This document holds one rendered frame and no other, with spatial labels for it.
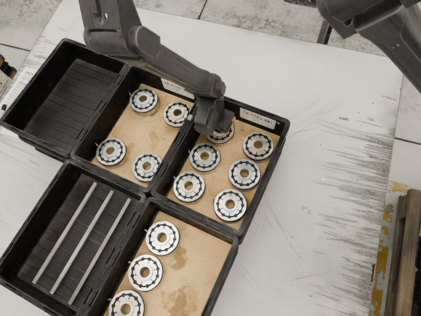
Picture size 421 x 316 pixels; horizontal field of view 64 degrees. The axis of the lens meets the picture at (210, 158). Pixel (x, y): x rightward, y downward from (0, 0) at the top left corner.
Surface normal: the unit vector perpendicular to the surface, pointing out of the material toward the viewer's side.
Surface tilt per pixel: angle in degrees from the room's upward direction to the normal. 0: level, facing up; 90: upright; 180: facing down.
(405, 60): 87
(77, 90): 0
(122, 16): 77
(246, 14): 0
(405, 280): 1
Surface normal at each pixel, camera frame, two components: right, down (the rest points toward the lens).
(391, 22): -0.37, 0.85
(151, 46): 0.91, 0.18
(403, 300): -0.08, -0.38
